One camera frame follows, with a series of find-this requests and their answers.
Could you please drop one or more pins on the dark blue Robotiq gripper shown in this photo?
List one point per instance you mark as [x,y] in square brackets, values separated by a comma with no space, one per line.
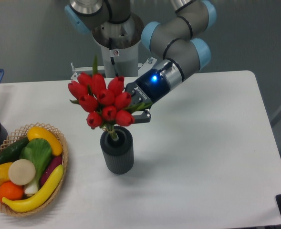
[152,86]

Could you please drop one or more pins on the red tulip bouquet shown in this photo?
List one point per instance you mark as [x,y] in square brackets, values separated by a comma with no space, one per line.
[106,105]

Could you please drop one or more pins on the dark grey ribbed vase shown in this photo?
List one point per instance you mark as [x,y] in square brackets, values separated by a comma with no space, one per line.
[119,154]

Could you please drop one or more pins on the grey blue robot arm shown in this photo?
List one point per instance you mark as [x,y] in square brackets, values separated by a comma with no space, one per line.
[160,56]

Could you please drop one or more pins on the purple sweet potato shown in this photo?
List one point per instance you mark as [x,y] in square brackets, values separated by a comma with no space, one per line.
[51,166]

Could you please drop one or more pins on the yellow squash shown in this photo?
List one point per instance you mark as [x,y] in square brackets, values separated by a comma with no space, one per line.
[40,132]

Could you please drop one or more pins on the green bok choy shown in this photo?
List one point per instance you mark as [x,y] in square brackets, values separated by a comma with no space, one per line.
[39,152]

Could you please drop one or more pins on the yellow banana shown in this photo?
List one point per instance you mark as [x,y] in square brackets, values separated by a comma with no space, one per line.
[41,196]

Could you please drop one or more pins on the woven wicker basket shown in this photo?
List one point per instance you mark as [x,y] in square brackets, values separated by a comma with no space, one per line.
[21,133]

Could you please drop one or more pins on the beige round disc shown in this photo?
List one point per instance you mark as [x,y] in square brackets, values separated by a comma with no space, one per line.
[21,172]

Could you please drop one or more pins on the dark green cucumber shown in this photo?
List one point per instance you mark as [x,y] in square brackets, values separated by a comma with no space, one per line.
[12,152]

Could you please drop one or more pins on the orange fruit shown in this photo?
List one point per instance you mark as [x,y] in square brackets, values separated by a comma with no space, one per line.
[11,191]

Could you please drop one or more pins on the yellow bell pepper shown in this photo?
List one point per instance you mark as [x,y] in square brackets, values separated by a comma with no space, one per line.
[4,172]

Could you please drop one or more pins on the metal mounting bracket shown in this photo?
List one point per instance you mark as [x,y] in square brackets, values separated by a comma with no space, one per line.
[83,71]

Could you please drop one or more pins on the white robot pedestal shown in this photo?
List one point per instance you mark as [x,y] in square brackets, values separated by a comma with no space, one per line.
[124,62]

